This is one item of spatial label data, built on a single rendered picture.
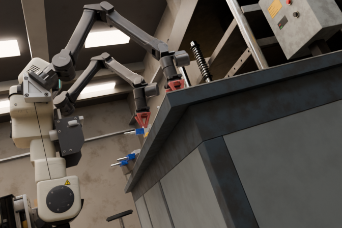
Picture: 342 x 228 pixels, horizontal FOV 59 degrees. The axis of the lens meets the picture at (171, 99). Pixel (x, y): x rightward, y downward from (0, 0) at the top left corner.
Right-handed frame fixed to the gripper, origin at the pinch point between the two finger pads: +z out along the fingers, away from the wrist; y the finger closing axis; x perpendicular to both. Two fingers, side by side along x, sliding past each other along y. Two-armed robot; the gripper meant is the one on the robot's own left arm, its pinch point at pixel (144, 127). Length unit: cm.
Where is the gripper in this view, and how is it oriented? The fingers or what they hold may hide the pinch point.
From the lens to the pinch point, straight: 150.5
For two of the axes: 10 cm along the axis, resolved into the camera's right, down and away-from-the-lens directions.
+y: -2.3, 2.5, 9.4
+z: 1.7, 9.6, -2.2
